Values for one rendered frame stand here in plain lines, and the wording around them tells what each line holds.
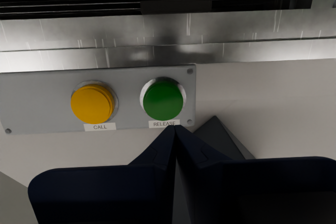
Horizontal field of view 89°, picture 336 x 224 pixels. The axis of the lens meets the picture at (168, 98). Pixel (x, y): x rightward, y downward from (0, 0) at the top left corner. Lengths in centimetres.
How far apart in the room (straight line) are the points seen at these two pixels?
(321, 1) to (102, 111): 22
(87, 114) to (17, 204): 202
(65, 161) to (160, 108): 26
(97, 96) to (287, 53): 19
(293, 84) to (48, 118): 35
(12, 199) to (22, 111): 194
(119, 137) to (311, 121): 35
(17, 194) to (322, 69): 210
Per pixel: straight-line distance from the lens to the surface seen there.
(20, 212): 225
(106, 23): 17
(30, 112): 23
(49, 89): 21
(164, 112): 17
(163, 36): 17
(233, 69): 29
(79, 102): 18
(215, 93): 30
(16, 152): 43
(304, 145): 43
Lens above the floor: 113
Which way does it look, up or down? 70 degrees down
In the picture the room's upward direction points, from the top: 174 degrees clockwise
